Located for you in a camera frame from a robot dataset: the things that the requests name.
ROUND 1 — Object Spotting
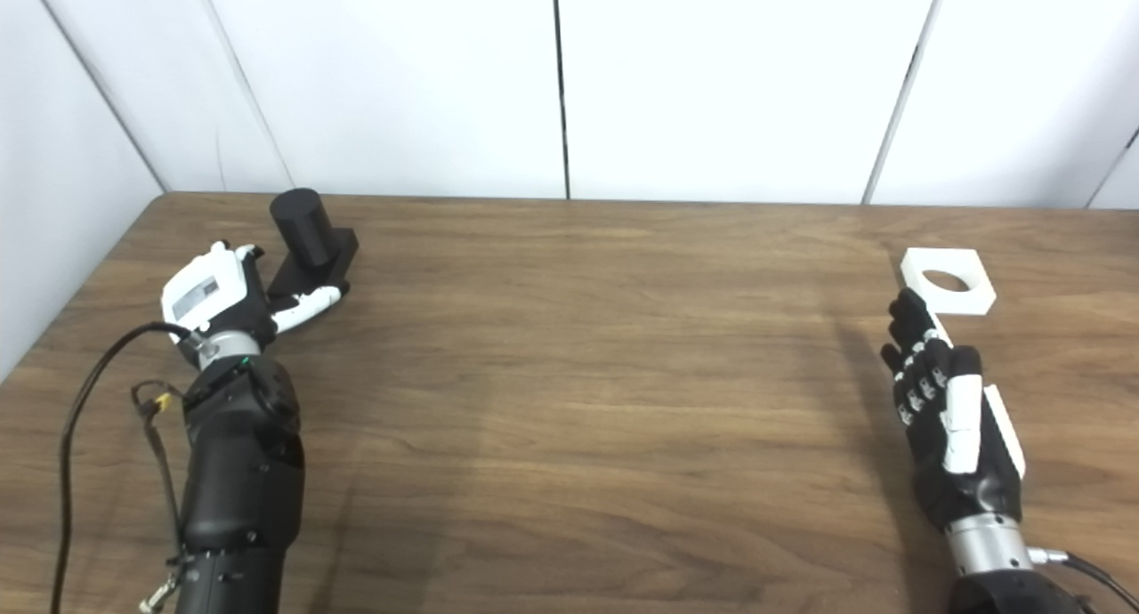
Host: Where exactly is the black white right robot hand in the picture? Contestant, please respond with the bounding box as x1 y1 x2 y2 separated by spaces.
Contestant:
881 287 1027 533

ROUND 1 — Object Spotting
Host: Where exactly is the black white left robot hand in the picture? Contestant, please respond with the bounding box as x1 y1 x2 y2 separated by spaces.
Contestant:
161 241 351 366

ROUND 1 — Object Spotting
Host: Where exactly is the black cylinder peg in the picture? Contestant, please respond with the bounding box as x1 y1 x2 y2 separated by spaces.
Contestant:
266 188 359 302

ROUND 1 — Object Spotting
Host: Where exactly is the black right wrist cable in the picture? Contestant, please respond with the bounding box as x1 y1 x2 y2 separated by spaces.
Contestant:
1028 547 1139 610

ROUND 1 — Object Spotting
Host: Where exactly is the thin cable with yellow connector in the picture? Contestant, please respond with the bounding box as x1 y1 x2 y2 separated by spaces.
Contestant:
131 380 192 614

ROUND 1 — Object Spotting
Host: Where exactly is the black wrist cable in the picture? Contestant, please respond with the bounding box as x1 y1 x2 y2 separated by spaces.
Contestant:
1028 547 1139 610
51 322 192 614

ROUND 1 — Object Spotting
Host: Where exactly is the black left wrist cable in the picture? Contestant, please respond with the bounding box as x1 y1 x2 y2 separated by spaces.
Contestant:
51 322 192 614

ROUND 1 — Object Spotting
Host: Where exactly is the white square piece with hole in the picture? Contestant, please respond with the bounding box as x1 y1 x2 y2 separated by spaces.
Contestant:
899 248 997 317

